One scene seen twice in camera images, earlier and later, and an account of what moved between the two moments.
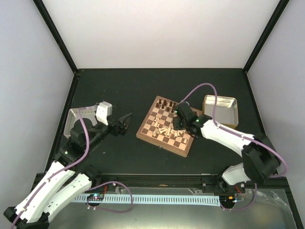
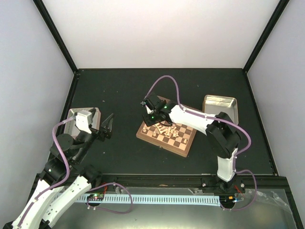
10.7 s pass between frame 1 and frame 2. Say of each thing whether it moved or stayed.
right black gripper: moved
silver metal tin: stayed
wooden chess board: stayed
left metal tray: stayed
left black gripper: moved
